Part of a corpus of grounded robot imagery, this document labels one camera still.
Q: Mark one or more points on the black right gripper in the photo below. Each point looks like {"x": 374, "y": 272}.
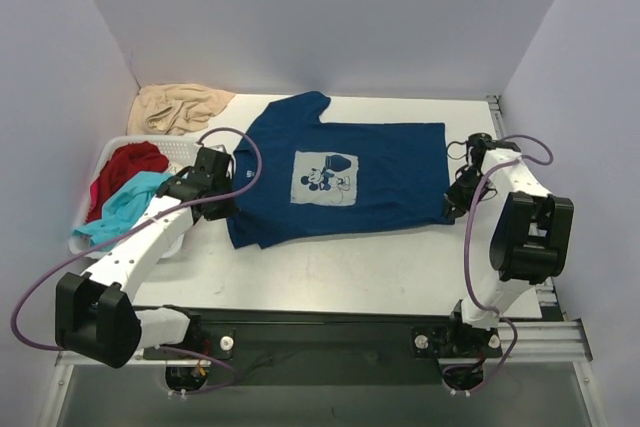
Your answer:
{"x": 456, "y": 195}

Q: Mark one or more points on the navy blue mickey t-shirt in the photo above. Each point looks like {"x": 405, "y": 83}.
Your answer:
{"x": 309, "y": 178}

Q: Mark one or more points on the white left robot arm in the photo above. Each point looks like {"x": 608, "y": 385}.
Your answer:
{"x": 94, "y": 312}

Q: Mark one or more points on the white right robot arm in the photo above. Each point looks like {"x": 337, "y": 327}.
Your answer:
{"x": 475, "y": 309}

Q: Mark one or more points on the white plastic laundry basket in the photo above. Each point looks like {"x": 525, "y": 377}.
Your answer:
{"x": 180, "y": 151}

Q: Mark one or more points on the turquoise t-shirt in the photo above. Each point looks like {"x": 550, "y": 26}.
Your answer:
{"x": 123, "y": 209}

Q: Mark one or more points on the red t-shirt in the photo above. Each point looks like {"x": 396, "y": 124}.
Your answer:
{"x": 125, "y": 162}

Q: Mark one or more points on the beige t-shirt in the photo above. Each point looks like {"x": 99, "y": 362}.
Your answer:
{"x": 175, "y": 109}

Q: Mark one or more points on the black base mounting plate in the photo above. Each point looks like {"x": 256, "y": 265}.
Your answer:
{"x": 345, "y": 370}

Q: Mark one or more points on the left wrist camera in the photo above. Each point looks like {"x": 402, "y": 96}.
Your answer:
{"x": 208, "y": 177}

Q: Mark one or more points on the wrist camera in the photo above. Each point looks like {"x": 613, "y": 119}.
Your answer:
{"x": 208, "y": 177}
{"x": 477, "y": 145}

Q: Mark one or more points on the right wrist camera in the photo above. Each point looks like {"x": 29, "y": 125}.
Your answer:
{"x": 477, "y": 145}

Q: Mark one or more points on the right side aluminium rail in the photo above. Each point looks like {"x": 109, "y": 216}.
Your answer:
{"x": 520, "y": 147}

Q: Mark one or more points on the aluminium frame rail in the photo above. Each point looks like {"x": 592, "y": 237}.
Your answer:
{"x": 230, "y": 340}

